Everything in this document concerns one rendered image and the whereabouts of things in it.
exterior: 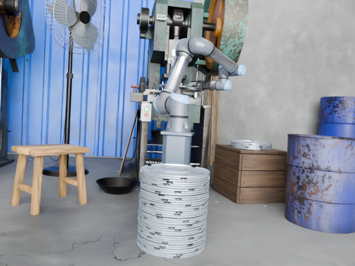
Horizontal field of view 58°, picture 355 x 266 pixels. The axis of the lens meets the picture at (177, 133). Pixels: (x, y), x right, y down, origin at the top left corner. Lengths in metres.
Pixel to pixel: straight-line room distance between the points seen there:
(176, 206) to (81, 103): 2.76
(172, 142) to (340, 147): 0.88
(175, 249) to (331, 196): 0.88
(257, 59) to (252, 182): 2.38
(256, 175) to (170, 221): 1.03
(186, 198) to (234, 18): 1.62
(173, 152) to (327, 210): 0.87
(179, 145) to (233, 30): 1.07
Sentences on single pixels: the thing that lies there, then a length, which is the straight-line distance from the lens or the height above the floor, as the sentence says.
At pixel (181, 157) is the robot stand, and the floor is 0.31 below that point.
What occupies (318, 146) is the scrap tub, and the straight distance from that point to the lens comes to 1.76.
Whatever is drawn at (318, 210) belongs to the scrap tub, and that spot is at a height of 0.11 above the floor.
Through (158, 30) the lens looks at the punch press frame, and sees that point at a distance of 2.67.
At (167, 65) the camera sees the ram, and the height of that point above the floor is 0.96.
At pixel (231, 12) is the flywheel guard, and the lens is 2.54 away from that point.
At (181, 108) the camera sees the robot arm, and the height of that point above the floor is 0.59.
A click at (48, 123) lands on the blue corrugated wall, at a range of 3.91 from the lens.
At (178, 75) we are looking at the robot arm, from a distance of 2.06.
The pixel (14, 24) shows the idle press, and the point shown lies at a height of 1.25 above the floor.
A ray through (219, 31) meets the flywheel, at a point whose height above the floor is 1.28.
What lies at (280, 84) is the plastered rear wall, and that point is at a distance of 4.36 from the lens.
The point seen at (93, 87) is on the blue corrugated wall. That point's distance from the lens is 3.85.
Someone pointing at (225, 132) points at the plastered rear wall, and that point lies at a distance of 4.07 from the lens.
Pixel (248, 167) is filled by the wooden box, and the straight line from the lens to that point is 2.12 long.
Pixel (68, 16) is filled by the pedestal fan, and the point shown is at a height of 1.29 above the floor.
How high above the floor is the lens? 0.54
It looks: 3 degrees down
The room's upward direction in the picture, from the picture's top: 4 degrees clockwise
